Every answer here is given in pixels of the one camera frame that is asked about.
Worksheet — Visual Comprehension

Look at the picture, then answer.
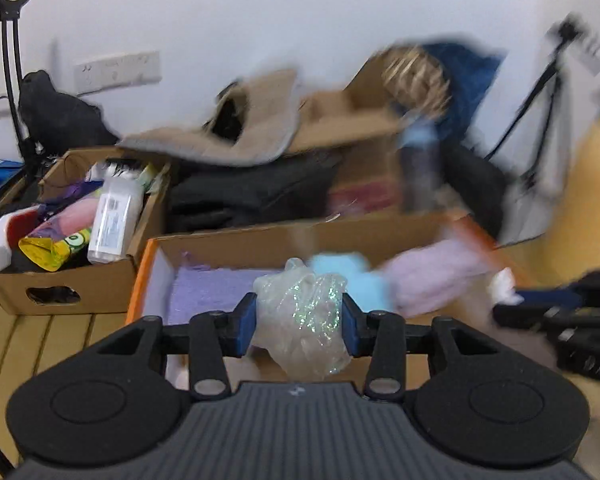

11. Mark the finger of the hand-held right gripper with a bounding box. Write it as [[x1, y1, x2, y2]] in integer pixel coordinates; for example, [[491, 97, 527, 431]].
[[512, 285, 588, 308], [492, 304, 563, 331]]

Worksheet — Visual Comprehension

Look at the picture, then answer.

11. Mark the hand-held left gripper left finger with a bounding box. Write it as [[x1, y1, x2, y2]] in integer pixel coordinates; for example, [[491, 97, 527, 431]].
[[95, 292, 258, 402]]

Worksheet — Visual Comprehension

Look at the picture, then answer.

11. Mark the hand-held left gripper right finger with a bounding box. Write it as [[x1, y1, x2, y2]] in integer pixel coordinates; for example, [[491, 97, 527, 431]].
[[341, 292, 504, 403]]

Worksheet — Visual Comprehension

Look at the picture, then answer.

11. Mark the light blue soft cloth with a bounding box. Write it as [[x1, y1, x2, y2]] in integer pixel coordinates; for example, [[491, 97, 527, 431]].
[[307, 252, 396, 313]]

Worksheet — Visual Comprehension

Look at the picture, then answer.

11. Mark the clear glitter plastic bag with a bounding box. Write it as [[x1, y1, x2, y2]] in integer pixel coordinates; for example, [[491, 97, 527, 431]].
[[250, 257, 353, 381]]

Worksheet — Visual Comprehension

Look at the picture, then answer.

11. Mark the purple knitted pouch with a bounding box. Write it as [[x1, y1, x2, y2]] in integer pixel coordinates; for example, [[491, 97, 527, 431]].
[[167, 252, 286, 328]]

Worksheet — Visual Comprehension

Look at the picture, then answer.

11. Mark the red cardboard box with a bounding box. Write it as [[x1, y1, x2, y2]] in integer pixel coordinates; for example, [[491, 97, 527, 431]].
[[125, 210, 536, 396]]

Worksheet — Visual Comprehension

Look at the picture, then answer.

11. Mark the yellow thermos jug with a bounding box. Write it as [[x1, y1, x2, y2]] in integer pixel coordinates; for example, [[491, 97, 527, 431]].
[[545, 85, 600, 271]]

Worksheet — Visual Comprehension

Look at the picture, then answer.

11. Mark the black folded bag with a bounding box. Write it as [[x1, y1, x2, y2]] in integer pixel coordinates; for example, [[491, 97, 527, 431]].
[[167, 152, 343, 233]]

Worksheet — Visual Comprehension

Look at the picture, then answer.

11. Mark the black case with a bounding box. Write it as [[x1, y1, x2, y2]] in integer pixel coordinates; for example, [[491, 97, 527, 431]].
[[445, 140, 508, 238]]

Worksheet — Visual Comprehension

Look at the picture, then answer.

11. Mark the small cardboard box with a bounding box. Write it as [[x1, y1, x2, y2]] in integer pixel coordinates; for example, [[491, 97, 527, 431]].
[[0, 147, 173, 316]]

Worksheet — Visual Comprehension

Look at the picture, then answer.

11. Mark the white plastic bottle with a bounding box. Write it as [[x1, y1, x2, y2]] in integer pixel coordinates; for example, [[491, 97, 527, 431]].
[[87, 172, 146, 265]]

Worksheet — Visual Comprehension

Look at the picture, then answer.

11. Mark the blue grey bottle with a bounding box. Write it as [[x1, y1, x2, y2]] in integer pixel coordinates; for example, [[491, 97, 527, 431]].
[[397, 115, 441, 213]]

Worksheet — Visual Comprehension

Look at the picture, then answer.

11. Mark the black tripod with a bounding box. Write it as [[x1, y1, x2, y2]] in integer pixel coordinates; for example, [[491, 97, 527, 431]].
[[485, 35, 581, 196]]

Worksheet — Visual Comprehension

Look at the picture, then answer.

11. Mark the pink purple packet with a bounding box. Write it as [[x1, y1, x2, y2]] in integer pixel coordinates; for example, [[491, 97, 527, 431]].
[[30, 197, 103, 241]]

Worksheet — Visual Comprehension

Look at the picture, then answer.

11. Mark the large open cardboard box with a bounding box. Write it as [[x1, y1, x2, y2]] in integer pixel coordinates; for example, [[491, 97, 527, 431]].
[[290, 55, 461, 216]]

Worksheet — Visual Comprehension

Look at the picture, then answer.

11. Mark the beige felt bag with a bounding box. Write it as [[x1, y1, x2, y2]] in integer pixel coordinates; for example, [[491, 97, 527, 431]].
[[120, 67, 301, 166]]

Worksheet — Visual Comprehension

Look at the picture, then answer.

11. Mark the yellow snack bag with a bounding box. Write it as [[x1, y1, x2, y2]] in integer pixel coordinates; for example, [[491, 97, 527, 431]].
[[19, 227, 93, 273]]

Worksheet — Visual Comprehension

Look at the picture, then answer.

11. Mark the dark blue cloth bag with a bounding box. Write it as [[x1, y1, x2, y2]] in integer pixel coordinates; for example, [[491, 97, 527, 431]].
[[420, 35, 506, 146]]

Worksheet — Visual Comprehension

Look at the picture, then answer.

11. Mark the red white tube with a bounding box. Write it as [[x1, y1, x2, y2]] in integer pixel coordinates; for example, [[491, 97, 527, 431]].
[[0, 209, 43, 251]]

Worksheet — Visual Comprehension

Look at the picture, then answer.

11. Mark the rattan ball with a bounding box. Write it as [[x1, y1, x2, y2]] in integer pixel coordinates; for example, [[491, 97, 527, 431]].
[[380, 45, 453, 116]]

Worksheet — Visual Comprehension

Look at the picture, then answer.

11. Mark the black trolley bag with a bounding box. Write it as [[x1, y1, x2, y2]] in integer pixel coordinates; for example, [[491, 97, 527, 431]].
[[17, 70, 121, 153]]

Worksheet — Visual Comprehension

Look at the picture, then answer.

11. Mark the black camera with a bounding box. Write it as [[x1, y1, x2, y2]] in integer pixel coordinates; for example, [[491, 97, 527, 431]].
[[547, 12, 600, 73]]

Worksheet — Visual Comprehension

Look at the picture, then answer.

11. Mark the white wall socket row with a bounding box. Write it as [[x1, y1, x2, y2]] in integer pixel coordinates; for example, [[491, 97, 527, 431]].
[[75, 51, 162, 96]]

